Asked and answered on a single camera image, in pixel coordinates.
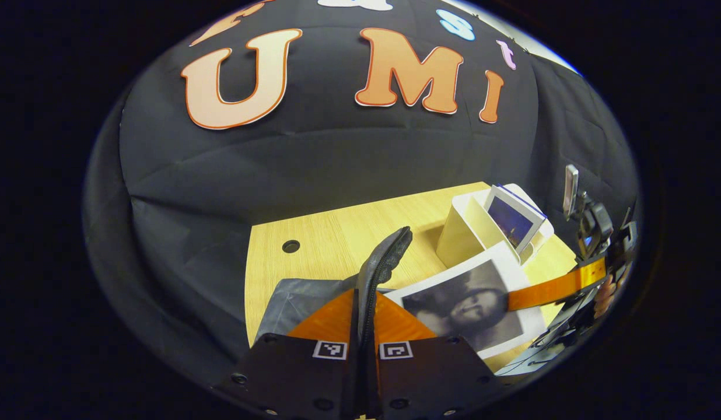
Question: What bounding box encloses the white bookshelf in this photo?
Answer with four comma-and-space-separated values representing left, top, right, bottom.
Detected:
435, 183, 557, 270

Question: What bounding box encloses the grey portrait cover book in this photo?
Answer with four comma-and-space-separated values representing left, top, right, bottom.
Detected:
385, 241, 549, 360

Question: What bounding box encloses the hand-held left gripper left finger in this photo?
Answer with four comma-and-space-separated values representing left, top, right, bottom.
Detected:
212, 289, 361, 420

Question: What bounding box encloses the blue painting cover book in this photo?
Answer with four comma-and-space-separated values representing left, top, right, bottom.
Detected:
484, 185, 548, 257

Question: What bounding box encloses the grey schoolbag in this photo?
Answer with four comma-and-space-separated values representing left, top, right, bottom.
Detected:
254, 226, 414, 418

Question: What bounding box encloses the cluttered side desk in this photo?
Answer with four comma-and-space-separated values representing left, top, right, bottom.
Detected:
496, 341, 571, 377

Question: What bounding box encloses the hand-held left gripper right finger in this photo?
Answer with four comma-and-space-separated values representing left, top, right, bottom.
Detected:
372, 292, 504, 420

